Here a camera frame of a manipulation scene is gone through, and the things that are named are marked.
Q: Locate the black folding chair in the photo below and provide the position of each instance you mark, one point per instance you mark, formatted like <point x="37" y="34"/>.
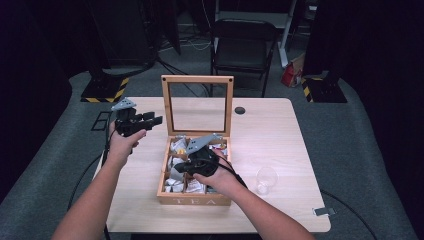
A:
<point x="243" y="50"/>

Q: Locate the pile of tea bags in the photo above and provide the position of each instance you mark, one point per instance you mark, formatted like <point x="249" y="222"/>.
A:
<point x="178" y="181"/>

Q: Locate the black stand base striped edge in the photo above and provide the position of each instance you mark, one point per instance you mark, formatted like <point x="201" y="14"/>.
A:
<point x="105" y="88"/>
<point x="325" y="90"/>

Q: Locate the wooden tea box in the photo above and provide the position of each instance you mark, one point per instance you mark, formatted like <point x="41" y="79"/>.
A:
<point x="196" y="199"/>

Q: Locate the person's left hand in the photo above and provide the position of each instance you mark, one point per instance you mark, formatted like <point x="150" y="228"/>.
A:
<point x="123" y="146"/>

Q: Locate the clear glass cup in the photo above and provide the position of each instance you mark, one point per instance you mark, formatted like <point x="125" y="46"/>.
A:
<point x="266" y="181"/>

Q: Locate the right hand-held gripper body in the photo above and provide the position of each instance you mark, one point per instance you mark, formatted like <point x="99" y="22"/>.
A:
<point x="203" y="160"/>

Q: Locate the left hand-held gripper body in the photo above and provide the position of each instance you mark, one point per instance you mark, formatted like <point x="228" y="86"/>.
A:
<point x="128" y="121"/>

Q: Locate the black equipment rack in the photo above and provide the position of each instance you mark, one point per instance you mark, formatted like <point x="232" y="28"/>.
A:
<point x="123" y="30"/>

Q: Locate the person's right hand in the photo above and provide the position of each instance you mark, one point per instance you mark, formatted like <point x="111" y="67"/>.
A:
<point x="220" y="181"/>

